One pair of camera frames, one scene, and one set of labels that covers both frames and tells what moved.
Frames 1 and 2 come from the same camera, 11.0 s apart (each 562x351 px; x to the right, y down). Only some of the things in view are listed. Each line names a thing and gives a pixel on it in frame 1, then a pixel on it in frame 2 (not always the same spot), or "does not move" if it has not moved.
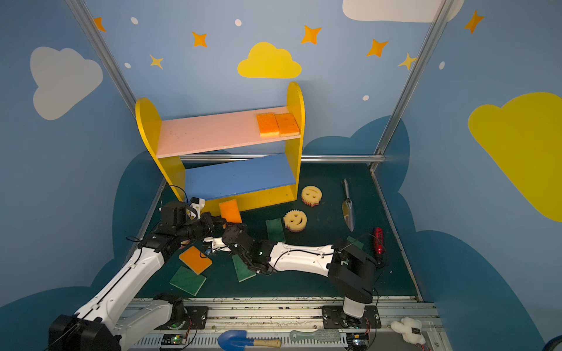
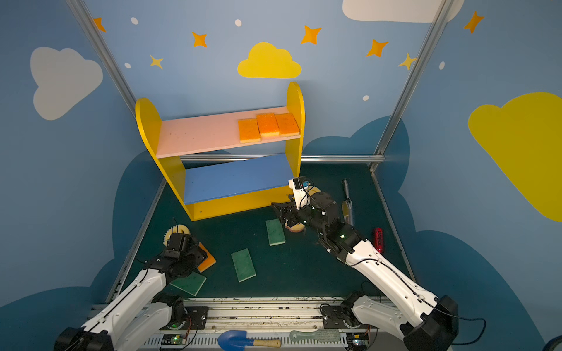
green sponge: x=241 y=268 does not move
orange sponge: x=268 y=125 does not move
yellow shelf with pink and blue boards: x=252 y=156 does not move
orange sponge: x=287 y=124 does not move
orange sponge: x=229 y=210 to x=249 y=130
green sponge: x=274 y=229 does not move
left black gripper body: x=210 y=223 to x=184 y=259
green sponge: x=187 y=280 does not move
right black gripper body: x=231 y=237 to x=296 y=213
